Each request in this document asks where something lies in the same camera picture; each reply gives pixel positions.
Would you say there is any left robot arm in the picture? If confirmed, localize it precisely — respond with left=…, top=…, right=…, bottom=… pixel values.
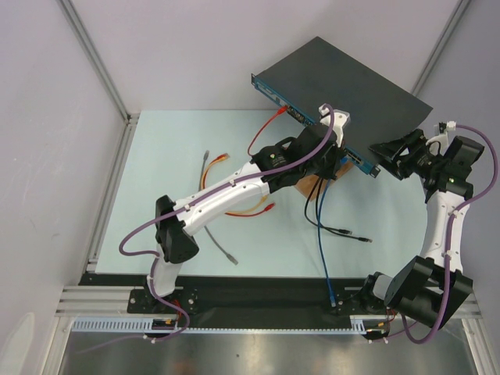
left=144, top=124, right=344, bottom=313

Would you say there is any red ethernet cable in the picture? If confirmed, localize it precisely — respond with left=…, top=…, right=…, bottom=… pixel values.
left=248, top=106, right=290, bottom=158

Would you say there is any white slotted cable duct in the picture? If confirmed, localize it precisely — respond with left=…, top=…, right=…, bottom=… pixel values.
left=72, top=316, right=388, bottom=334

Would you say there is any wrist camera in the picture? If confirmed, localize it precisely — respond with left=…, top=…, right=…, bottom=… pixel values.
left=426, top=120, right=457, bottom=153
left=318, top=103, right=351, bottom=148

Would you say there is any aluminium frame profile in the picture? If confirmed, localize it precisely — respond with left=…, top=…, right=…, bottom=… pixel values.
left=55, top=113, right=140, bottom=317

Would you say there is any blue ethernet cable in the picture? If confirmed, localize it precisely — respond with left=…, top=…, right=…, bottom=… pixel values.
left=315, top=155, right=351, bottom=308

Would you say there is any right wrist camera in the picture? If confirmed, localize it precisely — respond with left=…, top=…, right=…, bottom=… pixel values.
left=426, top=120, right=457, bottom=153

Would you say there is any yellow ethernet cable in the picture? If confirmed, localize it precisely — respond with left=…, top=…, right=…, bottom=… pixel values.
left=204, top=153, right=271, bottom=215

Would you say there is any wooden base board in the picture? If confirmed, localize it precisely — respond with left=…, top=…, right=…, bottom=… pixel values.
left=295, top=161, right=354, bottom=202

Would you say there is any black network switch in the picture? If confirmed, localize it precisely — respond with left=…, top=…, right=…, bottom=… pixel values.
left=252, top=37, right=432, bottom=177

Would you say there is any grey ethernet cable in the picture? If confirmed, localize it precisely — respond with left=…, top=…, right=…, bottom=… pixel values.
left=198, top=149, right=239, bottom=266

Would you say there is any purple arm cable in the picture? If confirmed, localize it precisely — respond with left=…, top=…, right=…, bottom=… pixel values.
left=366, top=123, right=499, bottom=345
left=73, top=104, right=337, bottom=355

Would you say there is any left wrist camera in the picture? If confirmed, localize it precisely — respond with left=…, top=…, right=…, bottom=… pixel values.
left=318, top=103, right=351, bottom=148

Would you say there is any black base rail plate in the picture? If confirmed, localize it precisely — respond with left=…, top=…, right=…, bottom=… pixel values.
left=80, top=274, right=396, bottom=327

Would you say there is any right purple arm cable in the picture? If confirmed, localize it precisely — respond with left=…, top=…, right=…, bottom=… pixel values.
left=366, top=123, right=499, bottom=345

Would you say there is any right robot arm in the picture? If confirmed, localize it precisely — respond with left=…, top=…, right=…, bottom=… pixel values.
left=359, top=130, right=484, bottom=330

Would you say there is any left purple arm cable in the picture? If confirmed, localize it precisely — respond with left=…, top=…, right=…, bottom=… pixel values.
left=73, top=104, right=337, bottom=355

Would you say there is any orange ethernet cable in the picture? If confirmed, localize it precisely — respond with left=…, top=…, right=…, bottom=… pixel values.
left=201, top=152, right=277, bottom=217

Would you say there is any black ethernet cable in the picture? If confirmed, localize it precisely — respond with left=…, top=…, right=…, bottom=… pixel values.
left=314, top=183, right=374, bottom=243
left=302, top=179, right=355, bottom=236

